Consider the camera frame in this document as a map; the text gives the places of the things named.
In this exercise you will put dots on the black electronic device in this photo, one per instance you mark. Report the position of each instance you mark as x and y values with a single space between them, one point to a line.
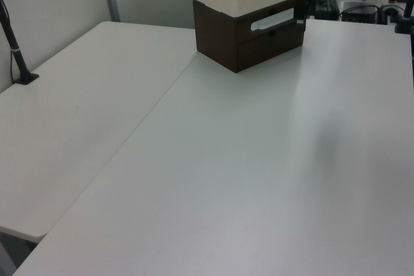
328 6

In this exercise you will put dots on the dark brown drawer box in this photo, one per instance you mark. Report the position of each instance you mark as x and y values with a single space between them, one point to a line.
226 40

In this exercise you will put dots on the black camera stand with clamp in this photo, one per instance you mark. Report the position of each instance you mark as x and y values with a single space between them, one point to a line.
406 19

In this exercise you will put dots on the black stand base plate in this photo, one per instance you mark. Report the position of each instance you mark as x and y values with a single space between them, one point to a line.
28 78

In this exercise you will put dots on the black camera stand pole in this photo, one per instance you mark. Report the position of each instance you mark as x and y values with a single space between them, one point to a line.
13 43

